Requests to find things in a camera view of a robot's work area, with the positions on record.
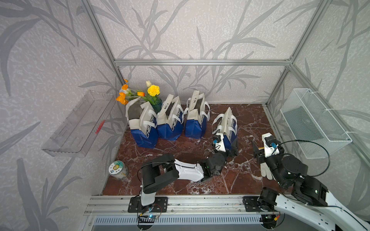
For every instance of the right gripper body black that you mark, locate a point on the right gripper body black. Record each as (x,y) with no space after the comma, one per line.
(272,162)

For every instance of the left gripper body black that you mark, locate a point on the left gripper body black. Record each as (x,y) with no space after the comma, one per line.
(232,154)

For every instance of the blue beige takeout bag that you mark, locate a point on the blue beige takeout bag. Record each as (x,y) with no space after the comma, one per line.
(170,119)
(197,115)
(142,121)
(227,125)

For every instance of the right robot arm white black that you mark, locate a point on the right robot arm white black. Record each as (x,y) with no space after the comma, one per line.
(312,202)

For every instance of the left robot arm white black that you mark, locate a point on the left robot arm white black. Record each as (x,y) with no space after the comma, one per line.
(165,169)

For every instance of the white work glove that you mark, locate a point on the white work glove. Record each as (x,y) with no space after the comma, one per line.
(265,171)

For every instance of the blue glass vase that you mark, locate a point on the blue glass vase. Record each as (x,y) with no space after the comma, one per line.
(156,105)

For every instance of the artificial flower bouquet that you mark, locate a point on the artificial flower bouquet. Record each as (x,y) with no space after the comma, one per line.
(151,95)

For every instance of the red marker in shelf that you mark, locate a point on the red marker in shelf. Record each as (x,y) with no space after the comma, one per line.
(100,127)

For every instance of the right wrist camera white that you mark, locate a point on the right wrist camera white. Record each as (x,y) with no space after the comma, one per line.
(270,145)

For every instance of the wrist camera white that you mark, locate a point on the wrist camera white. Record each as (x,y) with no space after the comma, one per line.
(270,145)
(218,142)

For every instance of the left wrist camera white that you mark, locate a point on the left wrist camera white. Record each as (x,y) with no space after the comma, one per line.
(218,142)

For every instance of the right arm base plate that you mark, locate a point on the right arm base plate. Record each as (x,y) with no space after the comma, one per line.
(259,204)

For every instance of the white wire mesh basket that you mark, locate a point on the white wire mesh basket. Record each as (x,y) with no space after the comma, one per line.
(309,119)

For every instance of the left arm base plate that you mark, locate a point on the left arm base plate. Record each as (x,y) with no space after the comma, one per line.
(160,205)

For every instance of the clear acrylic wall shelf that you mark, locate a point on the clear acrylic wall shelf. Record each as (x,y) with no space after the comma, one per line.
(75,136)

